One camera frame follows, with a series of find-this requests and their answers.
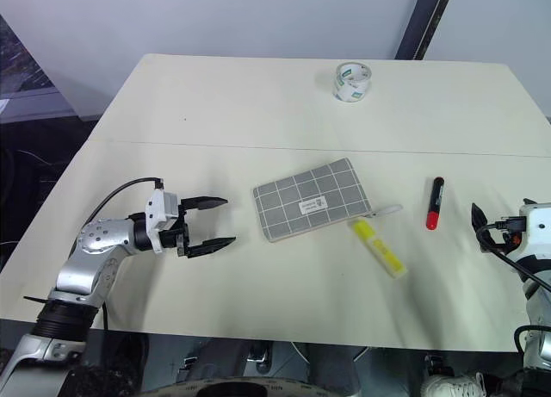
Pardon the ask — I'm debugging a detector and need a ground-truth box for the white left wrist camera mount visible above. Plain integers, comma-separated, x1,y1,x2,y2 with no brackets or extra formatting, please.
144,189,180,256

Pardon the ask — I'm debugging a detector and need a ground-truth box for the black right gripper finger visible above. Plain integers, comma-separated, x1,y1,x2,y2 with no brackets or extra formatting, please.
470,202,491,252

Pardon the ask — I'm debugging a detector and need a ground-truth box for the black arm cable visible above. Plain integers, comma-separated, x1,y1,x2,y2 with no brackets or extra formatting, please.
84,177,166,234
476,222,551,293

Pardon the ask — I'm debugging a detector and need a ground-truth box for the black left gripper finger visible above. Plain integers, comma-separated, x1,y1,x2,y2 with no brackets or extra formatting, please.
188,236,238,258
179,195,230,212

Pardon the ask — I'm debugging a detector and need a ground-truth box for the clear packing tape roll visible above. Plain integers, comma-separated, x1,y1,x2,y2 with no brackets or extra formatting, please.
331,61,373,102

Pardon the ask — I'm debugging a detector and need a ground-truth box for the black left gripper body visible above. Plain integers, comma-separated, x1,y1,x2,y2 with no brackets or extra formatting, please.
160,202,194,259

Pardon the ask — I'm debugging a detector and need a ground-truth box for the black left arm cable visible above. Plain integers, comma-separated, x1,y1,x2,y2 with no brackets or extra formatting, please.
84,177,166,234

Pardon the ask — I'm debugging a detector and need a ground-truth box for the dark metal post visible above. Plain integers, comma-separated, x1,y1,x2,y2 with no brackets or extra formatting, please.
394,0,458,61

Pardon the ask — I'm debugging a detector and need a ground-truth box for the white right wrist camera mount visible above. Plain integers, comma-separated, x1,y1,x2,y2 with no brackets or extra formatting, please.
517,198,551,261

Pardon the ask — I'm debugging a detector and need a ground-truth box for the yellow highlighter pen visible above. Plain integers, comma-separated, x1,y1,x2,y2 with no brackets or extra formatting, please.
350,219,408,280

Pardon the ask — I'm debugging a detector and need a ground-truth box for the grey checked pouch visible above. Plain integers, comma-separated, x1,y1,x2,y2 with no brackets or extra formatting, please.
251,157,404,244

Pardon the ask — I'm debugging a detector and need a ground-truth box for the white sneaker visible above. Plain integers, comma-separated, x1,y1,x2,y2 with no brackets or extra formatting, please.
420,369,486,397

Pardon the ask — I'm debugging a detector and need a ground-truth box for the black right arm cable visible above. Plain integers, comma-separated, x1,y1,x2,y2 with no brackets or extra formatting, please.
476,222,551,293

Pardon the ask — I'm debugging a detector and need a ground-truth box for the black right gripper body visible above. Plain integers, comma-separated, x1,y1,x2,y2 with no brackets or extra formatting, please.
493,216,525,248

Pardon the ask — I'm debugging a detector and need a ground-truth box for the cream tablecloth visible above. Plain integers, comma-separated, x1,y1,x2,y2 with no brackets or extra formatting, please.
0,53,551,354

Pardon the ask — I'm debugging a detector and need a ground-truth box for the grey trouser leg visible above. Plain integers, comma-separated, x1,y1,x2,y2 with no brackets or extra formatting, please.
307,344,361,397

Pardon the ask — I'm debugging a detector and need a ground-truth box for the black marker with red cap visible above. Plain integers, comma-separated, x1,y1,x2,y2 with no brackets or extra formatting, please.
425,176,446,231

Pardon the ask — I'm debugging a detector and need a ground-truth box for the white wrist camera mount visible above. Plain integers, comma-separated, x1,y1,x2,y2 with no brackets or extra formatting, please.
517,198,551,261
144,189,180,256

